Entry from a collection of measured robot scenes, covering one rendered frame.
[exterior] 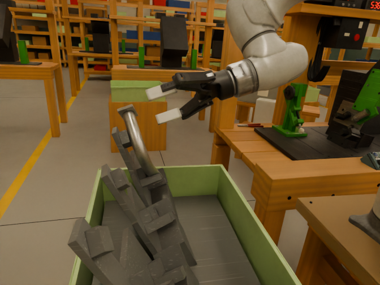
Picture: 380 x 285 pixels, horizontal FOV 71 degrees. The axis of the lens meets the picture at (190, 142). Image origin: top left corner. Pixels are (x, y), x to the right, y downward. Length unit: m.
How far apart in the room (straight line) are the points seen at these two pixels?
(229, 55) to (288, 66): 0.76
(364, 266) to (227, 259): 0.32
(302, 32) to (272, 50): 0.93
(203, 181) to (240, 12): 0.54
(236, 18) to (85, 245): 0.64
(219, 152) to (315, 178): 0.65
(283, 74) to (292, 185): 0.50
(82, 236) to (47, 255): 1.68
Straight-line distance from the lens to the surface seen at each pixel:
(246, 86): 0.69
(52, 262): 2.01
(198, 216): 0.86
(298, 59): 0.74
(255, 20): 0.76
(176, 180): 0.91
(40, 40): 10.70
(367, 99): 1.56
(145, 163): 0.67
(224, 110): 1.51
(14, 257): 2.14
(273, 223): 1.17
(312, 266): 1.03
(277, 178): 1.04
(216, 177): 0.94
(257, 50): 0.73
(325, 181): 1.18
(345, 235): 0.88
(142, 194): 0.72
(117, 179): 0.50
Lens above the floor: 1.38
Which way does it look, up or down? 22 degrees down
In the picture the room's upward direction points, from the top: 4 degrees clockwise
